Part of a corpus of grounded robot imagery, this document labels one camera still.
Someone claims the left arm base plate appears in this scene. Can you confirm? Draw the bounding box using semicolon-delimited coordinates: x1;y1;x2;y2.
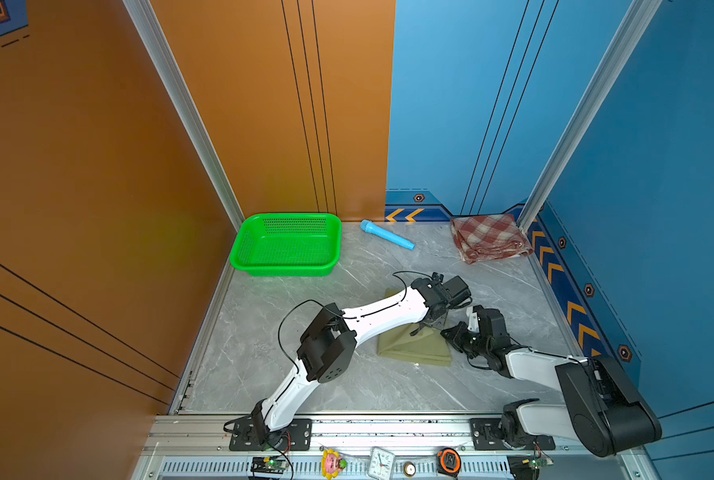
223;416;313;452

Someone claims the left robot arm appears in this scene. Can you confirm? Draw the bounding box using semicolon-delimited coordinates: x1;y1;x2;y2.
250;273;472;446

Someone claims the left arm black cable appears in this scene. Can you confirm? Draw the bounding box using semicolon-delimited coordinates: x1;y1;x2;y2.
277;298;328;376

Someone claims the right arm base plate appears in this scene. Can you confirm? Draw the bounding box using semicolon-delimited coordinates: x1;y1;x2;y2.
469;417;557;451

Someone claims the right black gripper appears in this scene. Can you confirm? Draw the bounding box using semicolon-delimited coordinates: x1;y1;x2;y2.
439;322;491;359

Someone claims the blue toy microphone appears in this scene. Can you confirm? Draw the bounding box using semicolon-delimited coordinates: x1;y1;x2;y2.
360;220;415;250

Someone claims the green circuit board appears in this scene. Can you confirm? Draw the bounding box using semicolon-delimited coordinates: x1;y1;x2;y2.
249;456;292;480

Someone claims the small white clock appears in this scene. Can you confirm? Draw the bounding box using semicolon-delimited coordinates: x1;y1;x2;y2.
367;447;396;480

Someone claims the orange black tape measure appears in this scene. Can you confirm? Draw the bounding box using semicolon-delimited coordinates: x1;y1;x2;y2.
436;447;462;478

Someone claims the right circuit board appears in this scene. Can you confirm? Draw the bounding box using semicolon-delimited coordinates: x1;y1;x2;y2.
507;456;554;480

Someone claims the olive green skirt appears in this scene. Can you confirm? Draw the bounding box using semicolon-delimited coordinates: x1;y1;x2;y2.
376;286;454;368

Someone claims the yellow pink flower toy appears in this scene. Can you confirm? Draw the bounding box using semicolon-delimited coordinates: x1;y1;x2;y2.
321;449;348;480

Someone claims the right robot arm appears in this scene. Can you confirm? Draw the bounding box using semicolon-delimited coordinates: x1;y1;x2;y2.
441;306;663;458

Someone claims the red plaid skirt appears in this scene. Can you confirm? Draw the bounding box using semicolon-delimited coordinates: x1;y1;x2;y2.
451;214;534;265

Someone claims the aluminium front rail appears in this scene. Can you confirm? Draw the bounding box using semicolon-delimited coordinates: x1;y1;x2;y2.
132;413;659;479

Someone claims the green plastic basket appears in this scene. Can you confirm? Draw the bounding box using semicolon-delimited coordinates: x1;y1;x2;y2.
230;213;343;277

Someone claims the small round brass object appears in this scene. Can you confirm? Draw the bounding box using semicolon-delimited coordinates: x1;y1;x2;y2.
403;461;417;478

